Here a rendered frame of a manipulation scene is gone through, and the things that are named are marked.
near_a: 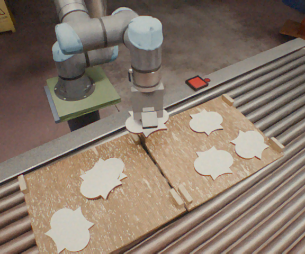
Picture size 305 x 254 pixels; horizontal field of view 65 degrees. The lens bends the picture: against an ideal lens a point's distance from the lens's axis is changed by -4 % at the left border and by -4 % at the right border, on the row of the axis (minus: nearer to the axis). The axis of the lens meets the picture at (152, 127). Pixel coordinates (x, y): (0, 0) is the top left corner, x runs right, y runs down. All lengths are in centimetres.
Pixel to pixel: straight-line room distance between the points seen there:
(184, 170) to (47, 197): 43
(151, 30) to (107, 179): 46
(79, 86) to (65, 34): 54
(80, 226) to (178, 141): 43
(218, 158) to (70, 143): 53
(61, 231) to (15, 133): 179
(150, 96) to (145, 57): 12
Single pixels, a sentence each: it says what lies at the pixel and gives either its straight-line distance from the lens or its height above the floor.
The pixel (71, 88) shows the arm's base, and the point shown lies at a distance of 113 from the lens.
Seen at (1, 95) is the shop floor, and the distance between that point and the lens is 297.
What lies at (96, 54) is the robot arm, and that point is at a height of 108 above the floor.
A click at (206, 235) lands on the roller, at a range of 76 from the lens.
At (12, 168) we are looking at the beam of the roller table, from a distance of 97.
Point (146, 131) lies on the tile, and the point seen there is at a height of 108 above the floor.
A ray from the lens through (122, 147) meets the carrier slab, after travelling 88.
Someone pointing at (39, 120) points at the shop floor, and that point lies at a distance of 248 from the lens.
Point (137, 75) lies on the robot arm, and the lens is 61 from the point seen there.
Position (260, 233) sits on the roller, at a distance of 80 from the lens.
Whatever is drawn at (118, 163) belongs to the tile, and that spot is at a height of 95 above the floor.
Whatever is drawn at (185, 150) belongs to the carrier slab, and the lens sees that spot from 87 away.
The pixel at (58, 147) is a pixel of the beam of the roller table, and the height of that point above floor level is 92.
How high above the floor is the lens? 162
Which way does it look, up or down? 48 degrees down
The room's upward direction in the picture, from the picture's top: straight up
